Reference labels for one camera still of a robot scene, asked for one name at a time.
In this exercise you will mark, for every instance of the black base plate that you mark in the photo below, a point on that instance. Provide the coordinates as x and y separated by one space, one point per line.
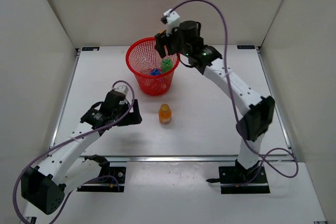
232 183
111 177

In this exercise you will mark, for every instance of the red mesh plastic bin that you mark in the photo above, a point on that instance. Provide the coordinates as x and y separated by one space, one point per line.
150 85

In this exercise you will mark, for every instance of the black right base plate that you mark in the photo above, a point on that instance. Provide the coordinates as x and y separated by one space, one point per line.
232 183

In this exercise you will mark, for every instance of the clear plastic bottle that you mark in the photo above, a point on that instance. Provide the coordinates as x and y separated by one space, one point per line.
146 65

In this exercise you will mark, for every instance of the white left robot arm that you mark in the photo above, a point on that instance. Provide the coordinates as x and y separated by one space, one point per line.
47 181

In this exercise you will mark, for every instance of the blue label bottle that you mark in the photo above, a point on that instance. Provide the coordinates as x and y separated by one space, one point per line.
155 72

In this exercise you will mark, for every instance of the orange juice bottle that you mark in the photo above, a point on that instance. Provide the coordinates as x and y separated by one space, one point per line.
165 114

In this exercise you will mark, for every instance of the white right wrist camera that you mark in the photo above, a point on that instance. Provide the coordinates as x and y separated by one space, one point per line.
171 19

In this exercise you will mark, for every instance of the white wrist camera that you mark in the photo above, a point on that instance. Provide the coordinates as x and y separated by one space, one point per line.
121 91
171 19

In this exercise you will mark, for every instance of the green plastic bottle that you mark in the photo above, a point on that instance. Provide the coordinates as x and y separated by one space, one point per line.
166 65

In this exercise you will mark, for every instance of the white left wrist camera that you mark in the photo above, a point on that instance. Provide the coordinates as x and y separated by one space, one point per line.
121 91

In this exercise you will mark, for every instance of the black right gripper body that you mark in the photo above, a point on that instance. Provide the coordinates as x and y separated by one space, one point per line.
175 45

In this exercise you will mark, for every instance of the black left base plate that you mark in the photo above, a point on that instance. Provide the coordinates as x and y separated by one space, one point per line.
111 177

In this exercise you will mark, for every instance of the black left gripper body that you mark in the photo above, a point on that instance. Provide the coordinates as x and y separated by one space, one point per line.
118 115

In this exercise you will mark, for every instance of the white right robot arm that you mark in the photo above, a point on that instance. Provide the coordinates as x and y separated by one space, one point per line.
257 111

